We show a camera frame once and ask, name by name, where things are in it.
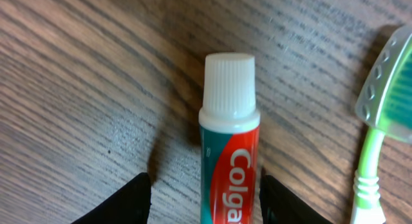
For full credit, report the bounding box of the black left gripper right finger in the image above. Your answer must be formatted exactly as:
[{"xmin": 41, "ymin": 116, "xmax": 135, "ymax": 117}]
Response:
[{"xmin": 259, "ymin": 175, "xmax": 332, "ymax": 224}]

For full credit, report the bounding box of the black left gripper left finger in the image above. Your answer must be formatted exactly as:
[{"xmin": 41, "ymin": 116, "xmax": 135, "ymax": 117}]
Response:
[{"xmin": 72, "ymin": 173, "xmax": 151, "ymax": 224}]

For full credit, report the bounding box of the Colgate toothpaste tube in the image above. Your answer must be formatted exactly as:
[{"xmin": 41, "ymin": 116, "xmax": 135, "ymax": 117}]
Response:
[{"xmin": 199, "ymin": 53, "xmax": 261, "ymax": 224}]

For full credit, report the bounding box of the green toothbrush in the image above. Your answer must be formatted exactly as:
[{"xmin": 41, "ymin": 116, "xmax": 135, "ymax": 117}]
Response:
[{"xmin": 350, "ymin": 25, "xmax": 411, "ymax": 223}]

